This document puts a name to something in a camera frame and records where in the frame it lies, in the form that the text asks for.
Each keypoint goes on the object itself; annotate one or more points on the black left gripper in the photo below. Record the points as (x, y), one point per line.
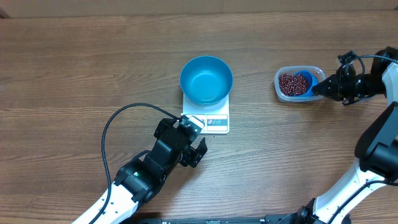
(193, 155)

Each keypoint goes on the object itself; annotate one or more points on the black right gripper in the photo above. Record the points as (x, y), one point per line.
(337, 89)

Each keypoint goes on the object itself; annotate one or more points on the blue scoop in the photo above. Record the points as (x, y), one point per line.
(312, 81)

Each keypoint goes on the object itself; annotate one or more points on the blue bowl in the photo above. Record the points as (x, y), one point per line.
(206, 80)

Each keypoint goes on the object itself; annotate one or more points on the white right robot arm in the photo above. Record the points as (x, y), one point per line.
(375, 163)

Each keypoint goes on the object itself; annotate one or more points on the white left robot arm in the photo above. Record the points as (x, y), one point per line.
(142, 178)

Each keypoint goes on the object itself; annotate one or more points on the white kitchen scale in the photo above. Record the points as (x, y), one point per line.
(215, 117)

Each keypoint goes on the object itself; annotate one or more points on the clear plastic bean container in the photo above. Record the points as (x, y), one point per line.
(317, 72)

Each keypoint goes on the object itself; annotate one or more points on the red beans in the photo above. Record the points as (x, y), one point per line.
(293, 85)

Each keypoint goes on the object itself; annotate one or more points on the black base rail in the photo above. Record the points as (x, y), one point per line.
(268, 219)

